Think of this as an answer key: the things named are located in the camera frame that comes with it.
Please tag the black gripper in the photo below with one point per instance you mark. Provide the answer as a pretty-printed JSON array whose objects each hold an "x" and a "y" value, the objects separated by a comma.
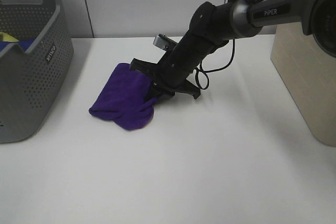
[{"x": 169, "y": 75}]

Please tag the purple towel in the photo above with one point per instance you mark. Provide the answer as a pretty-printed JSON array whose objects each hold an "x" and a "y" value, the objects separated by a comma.
[{"x": 122, "y": 99}]

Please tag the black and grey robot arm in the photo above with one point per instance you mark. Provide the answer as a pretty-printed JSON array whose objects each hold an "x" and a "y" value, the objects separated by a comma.
[{"x": 212, "y": 27}]

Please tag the grey perforated plastic basket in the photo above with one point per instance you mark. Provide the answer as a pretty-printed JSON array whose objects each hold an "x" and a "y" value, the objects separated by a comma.
[{"x": 33, "y": 69}]

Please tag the beige plastic basket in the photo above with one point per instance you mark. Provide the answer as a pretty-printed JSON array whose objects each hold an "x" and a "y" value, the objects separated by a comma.
[{"x": 309, "y": 75}]

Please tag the yellow cloth in basket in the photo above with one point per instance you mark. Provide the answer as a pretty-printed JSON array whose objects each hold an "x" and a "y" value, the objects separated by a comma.
[{"x": 5, "y": 37}]

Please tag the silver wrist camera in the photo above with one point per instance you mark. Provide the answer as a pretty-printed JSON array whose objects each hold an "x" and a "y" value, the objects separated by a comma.
[{"x": 164, "y": 43}]

